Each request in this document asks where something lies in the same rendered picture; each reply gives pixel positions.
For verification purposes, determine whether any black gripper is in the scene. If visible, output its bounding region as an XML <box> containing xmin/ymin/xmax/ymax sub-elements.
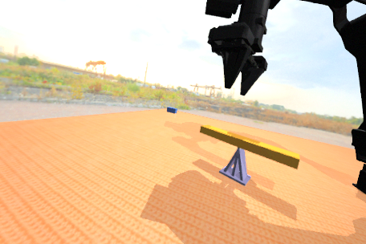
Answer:
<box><xmin>211</xmin><ymin>13</ymin><xmax>268</xmax><ymax>96</ymax></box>

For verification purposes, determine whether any blue rectangular block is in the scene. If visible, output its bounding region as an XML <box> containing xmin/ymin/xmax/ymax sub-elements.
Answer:
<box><xmin>167</xmin><ymin>107</ymin><xmax>177</xmax><ymax>113</ymax></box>

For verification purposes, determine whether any yellow bar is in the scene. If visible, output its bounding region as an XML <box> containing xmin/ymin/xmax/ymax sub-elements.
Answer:
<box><xmin>200</xmin><ymin>125</ymin><xmax>300</xmax><ymax>169</ymax></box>

